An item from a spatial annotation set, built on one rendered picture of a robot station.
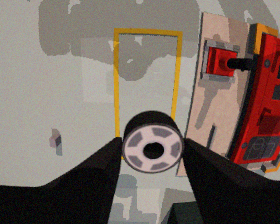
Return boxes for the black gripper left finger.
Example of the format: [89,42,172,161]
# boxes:
[0,136,123,224]

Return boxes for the yellow rectangular outline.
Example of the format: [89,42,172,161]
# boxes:
[113,28,183,136]

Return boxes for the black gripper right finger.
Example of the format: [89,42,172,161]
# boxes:
[183,137,280,224]

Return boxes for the black and white toy wheel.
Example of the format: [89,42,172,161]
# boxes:
[121,111,185,173]

